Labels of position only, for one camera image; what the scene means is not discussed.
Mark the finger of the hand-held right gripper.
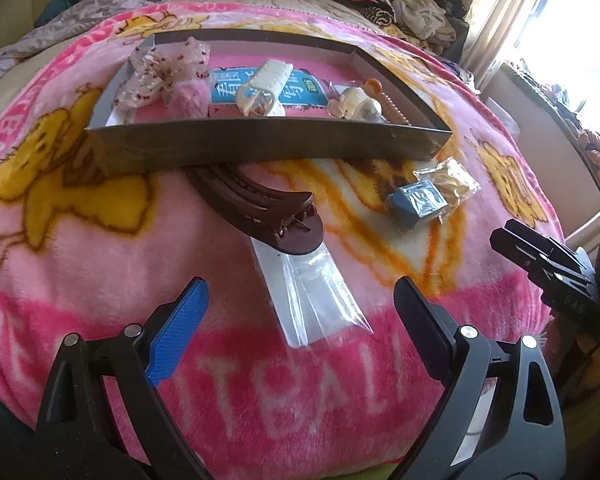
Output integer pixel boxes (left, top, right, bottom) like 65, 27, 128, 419
504, 218, 594, 282
489, 228, 600, 334

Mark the brown hair claw clip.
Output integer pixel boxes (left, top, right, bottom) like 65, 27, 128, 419
184, 163, 327, 257

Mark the orange spiral hair tie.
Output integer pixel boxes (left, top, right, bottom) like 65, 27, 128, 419
364, 78, 412, 127

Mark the white hair claw clip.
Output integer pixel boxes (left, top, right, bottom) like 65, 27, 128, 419
235, 59, 297, 118

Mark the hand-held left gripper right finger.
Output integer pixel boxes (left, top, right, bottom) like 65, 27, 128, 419
394, 276, 567, 480

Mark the white pearl hair accessory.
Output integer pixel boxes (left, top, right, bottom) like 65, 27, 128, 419
341, 87, 384, 122

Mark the pink printed blanket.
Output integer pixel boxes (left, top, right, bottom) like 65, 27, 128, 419
0, 1, 567, 467

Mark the clear plastic bag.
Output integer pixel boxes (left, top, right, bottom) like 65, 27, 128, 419
249, 246, 374, 349

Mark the pink pom-pom hair clip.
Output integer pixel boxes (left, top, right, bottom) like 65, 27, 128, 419
166, 81, 212, 122

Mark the lavender cloth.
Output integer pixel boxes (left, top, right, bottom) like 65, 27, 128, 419
0, 0, 148, 97

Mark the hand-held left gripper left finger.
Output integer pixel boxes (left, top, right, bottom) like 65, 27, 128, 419
30, 276, 216, 480

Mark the cream curtain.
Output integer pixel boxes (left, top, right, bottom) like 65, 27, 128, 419
459, 0, 567, 107

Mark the brown cardboard box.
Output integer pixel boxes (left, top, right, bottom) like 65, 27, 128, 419
84, 29, 454, 177

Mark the yellow packet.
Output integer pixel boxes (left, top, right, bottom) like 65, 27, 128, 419
414, 156, 482, 212

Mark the bright window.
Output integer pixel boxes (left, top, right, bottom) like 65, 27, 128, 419
514, 0, 600, 128

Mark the polka dot bow hair clip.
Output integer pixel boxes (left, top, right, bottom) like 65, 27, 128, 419
114, 36, 212, 112

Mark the blue box in plastic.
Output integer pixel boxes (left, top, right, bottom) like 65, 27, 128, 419
384, 181, 449, 234

